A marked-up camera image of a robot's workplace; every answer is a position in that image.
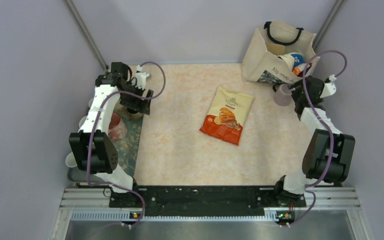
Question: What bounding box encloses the cream white mug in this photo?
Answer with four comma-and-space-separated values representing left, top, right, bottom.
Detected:
65, 152, 77, 168

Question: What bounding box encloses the orange snack packet in bag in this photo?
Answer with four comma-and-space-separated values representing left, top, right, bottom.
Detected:
292, 62, 313, 78

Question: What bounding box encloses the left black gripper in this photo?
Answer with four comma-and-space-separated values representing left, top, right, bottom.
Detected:
120, 81, 154, 115

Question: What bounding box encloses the blue white package in bag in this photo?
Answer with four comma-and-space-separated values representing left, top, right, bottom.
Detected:
284, 52, 305, 70

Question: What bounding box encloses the small brown striped cup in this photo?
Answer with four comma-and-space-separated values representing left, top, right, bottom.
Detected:
127, 108, 141, 117

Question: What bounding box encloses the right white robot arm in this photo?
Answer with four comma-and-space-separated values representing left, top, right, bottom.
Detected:
273, 75, 356, 206

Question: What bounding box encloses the large pink mug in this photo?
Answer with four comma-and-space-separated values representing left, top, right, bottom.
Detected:
108, 112, 128, 142

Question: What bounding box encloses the teal floral placemat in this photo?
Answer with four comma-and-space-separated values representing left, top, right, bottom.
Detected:
112, 108, 144, 177

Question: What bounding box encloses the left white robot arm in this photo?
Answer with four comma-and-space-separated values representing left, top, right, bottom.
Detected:
68, 62, 154, 207

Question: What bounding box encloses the metal corner frame rail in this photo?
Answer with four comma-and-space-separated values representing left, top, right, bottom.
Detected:
62, 0, 108, 71

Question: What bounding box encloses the orange chips bag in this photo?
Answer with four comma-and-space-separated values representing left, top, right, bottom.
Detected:
199, 86, 254, 146

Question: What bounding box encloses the blue grey mug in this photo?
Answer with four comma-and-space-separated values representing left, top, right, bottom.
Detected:
88, 98, 94, 109

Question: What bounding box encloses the lilac mug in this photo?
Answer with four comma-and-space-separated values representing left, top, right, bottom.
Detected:
272, 84, 292, 107

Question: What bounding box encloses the beige canvas tote bag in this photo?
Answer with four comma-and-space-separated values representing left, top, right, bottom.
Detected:
241, 20, 320, 84

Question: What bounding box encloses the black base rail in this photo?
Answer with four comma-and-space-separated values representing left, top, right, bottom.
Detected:
109, 185, 307, 217

